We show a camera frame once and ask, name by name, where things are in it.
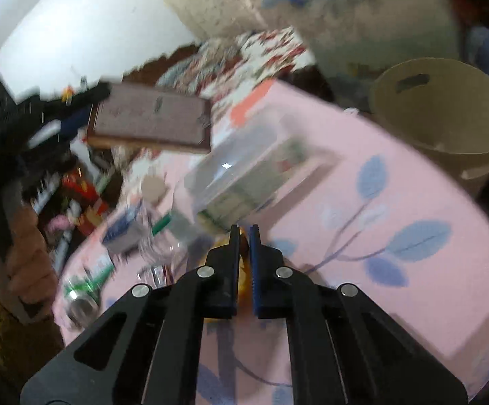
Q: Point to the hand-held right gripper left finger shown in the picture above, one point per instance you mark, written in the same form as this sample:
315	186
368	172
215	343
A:
226	280

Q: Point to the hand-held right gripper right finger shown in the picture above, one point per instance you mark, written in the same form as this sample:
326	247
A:
256	278

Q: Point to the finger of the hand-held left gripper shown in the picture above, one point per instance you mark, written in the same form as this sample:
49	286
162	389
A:
84	95
73	122

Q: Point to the yellow wrapper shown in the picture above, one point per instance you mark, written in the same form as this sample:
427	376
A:
245	270

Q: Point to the brown box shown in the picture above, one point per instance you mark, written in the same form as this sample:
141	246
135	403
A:
151	118

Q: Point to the large clear plastic bottle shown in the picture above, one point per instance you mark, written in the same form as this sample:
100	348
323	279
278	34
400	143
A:
236	168

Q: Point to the green aluminium can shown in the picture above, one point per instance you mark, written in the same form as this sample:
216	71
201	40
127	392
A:
84	295

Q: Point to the beige wastebasket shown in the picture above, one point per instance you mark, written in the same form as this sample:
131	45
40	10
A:
438	114

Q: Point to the person's left hand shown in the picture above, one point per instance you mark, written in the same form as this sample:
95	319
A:
33	261

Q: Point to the small clear plastic bottle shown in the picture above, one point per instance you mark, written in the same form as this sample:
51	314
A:
160	257

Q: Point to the red cardboard box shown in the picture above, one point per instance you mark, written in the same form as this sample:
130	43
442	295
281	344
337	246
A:
82	194

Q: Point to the carved wooden headboard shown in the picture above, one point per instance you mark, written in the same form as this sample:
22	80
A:
164	61

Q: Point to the pink cloth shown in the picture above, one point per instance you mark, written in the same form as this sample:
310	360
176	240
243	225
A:
58	224

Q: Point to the blue white packet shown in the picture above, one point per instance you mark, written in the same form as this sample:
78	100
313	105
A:
120	230

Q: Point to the floral quilt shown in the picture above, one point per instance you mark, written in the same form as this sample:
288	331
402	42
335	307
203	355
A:
265	50

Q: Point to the clear storage box blue lid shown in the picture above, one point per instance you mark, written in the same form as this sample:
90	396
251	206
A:
375	21

